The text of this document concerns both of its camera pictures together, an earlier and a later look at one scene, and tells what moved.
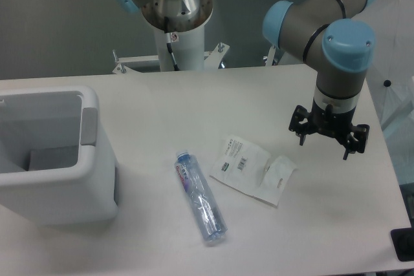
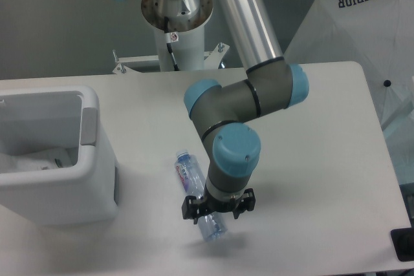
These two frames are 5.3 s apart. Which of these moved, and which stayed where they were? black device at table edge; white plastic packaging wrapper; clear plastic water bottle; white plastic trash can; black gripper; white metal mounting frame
Moved: black gripper; white plastic packaging wrapper
Stayed: white metal mounting frame; black device at table edge; white plastic trash can; clear plastic water bottle
